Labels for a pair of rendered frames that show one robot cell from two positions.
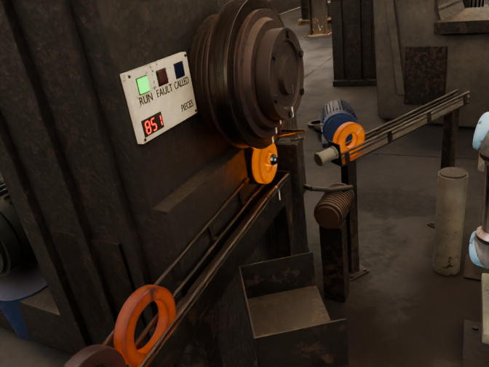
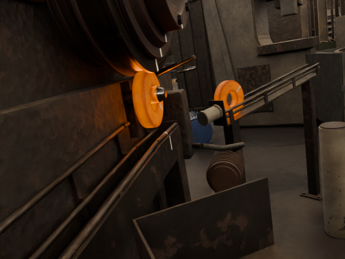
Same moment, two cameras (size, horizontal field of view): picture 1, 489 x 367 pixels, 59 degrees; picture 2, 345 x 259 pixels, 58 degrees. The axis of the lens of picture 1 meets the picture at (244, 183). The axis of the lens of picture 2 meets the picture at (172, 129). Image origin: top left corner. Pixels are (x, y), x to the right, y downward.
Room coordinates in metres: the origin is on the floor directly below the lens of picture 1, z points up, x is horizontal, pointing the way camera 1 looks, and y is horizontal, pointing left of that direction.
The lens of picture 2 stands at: (0.58, 0.07, 0.91)
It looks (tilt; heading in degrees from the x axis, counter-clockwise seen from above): 13 degrees down; 346
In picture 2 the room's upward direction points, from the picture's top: 10 degrees counter-clockwise
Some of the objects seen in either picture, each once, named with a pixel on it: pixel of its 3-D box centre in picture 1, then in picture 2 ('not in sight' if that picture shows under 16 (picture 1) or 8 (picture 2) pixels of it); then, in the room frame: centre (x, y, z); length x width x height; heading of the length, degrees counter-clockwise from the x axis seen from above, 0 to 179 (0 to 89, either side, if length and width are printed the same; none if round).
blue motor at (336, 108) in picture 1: (338, 121); (194, 128); (3.55, -0.89, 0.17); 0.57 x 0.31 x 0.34; 169
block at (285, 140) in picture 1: (289, 167); (174, 125); (1.62, -0.20, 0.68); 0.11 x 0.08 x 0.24; 59
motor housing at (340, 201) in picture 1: (336, 244); (232, 215); (1.62, -0.37, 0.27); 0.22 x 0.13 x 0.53; 149
